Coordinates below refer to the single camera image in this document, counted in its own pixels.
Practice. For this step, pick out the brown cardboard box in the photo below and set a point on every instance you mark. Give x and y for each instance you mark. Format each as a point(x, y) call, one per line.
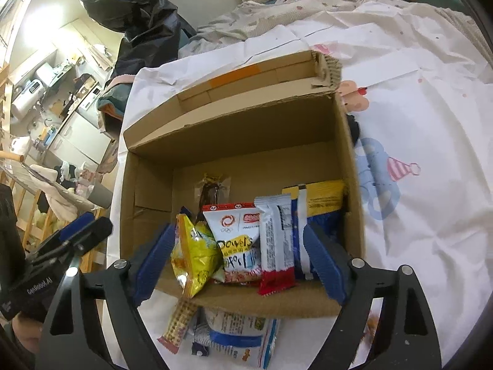
point(246, 154)

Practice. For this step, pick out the yellow chip bag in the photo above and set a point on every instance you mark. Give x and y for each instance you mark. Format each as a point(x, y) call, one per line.
point(192, 254)

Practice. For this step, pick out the white red-print snack bag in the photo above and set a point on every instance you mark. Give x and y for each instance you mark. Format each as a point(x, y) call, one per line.
point(235, 242)

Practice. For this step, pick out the person's left hand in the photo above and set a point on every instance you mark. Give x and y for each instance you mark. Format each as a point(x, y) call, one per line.
point(29, 333)

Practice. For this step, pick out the dark brown snack packet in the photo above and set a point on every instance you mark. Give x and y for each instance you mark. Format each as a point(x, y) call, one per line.
point(211, 194)

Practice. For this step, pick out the rumpled dotted quilt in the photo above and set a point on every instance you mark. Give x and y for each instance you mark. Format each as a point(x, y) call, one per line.
point(238, 23)

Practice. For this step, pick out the white kitchen cabinets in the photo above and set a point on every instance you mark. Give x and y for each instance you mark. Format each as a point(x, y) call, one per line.
point(81, 135)

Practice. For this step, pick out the small brown wrapped candy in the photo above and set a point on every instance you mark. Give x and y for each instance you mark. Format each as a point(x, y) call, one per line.
point(371, 323)

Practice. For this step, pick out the small blue snack packet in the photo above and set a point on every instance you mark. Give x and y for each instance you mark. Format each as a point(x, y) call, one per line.
point(200, 345)

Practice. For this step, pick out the white blue-print snack bag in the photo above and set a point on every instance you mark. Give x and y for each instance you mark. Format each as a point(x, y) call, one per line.
point(238, 327)

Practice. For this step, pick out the white water heater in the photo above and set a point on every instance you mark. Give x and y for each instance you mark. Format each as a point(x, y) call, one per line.
point(27, 96)

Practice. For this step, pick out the white red-end snack packet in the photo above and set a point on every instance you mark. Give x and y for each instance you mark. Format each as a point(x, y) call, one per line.
point(275, 239)

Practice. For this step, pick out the striped cream wafer bar packet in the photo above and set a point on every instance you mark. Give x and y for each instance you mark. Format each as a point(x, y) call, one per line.
point(179, 323)

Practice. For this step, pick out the grey trash bin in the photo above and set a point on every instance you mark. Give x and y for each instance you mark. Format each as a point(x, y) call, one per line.
point(101, 194)

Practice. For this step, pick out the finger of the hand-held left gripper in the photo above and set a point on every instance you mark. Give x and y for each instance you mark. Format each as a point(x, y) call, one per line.
point(75, 225)
point(96, 232)

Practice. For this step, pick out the black plastic bag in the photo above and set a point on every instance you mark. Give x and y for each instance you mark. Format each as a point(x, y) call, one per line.
point(146, 11)

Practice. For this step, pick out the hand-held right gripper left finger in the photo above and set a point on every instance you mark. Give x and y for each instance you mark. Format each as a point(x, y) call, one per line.
point(154, 260)

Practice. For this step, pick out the blue and yellow snack bag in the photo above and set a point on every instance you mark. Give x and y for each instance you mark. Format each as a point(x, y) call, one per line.
point(323, 204)

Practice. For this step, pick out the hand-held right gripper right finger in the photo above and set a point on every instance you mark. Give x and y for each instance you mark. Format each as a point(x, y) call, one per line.
point(323, 262)

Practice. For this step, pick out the pile of clothes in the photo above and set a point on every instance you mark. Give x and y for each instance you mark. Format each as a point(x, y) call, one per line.
point(111, 100)

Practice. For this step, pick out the white hanging towel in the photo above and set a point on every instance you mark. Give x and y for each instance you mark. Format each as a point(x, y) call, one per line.
point(57, 196)

